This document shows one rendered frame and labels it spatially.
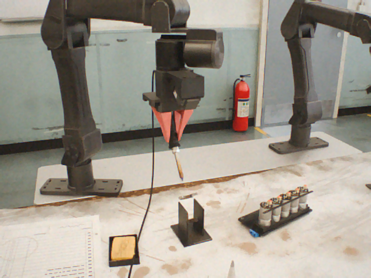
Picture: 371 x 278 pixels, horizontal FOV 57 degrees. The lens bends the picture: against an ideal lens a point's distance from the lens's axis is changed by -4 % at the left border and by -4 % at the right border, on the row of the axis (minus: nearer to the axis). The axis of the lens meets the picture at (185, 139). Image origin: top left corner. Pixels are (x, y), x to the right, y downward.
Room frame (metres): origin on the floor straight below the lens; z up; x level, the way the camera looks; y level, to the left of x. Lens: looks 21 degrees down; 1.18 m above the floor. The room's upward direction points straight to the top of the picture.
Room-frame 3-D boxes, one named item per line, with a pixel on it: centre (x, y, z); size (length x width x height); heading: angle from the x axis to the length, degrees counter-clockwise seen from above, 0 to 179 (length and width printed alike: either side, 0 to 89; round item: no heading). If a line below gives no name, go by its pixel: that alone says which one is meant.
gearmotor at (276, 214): (0.62, -0.18, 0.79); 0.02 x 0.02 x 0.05
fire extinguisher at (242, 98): (3.36, -0.55, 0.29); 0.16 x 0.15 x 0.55; 109
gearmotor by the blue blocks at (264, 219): (0.61, -0.16, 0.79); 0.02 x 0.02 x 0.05
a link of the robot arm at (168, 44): (0.69, 0.02, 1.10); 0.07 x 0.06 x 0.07; 67
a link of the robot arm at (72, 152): (0.79, 0.25, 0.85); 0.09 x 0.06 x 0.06; 157
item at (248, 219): (0.65, -0.20, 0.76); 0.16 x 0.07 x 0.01; 124
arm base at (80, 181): (0.79, 0.26, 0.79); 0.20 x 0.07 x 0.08; 89
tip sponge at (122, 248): (0.54, 0.11, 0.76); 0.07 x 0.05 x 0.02; 10
